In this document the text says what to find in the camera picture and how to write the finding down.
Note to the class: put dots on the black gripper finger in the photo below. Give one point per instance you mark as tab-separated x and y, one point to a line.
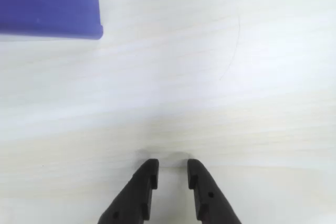
212	203
134	195

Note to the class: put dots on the blue plastic box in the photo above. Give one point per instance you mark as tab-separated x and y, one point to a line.
47	3

